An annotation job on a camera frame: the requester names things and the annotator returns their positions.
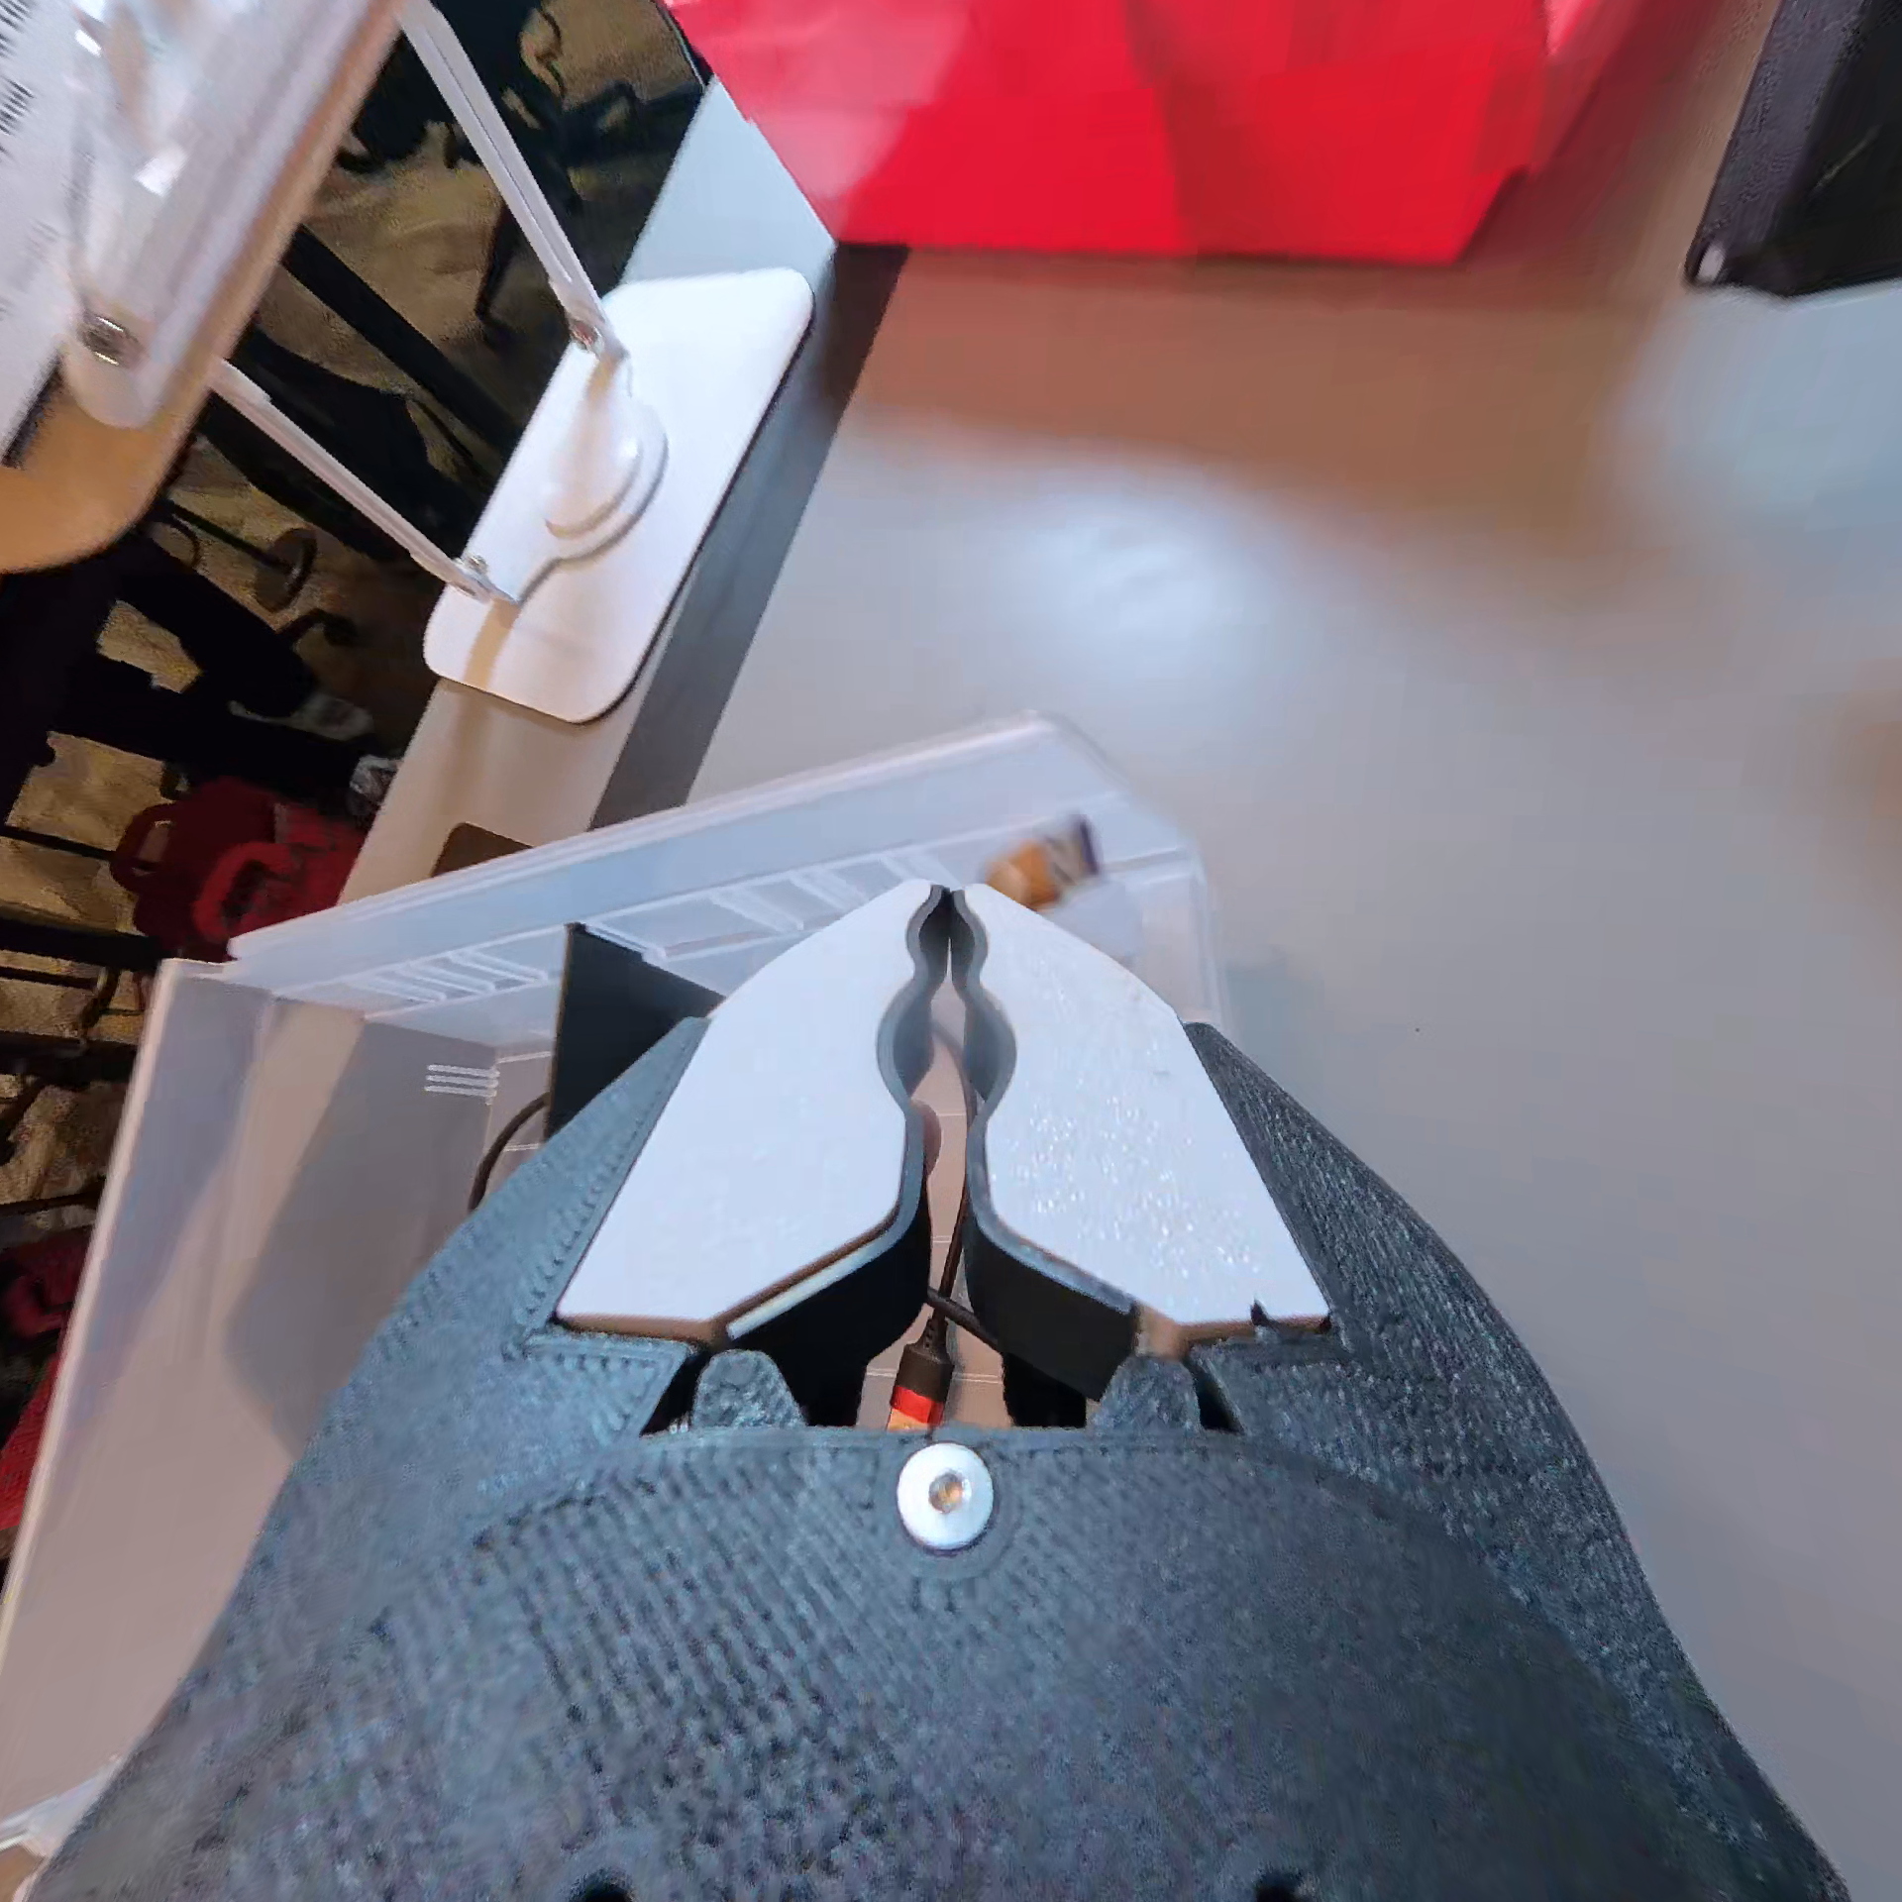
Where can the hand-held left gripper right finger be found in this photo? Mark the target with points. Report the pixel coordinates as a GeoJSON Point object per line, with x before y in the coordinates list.
{"type": "Point", "coordinates": [1132, 1161]}

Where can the white articulated desk stand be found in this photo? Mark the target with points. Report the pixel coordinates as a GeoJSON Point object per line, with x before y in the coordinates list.
{"type": "Point", "coordinates": [668, 385]}

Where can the red plastic bin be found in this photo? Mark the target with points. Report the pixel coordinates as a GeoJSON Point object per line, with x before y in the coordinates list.
{"type": "Point", "coordinates": [1116, 118]}

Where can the black divider in clear bin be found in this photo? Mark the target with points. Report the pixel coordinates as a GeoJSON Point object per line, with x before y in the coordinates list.
{"type": "Point", "coordinates": [610, 1029]}

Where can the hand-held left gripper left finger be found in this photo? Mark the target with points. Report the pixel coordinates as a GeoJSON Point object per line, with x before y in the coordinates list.
{"type": "Point", "coordinates": [771, 1145]}

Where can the clear plastic bin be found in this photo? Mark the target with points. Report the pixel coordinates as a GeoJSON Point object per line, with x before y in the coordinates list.
{"type": "Point", "coordinates": [371, 1189]}

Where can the small brown and purple item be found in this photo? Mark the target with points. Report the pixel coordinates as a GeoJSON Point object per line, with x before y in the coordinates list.
{"type": "Point", "coordinates": [1048, 867]}

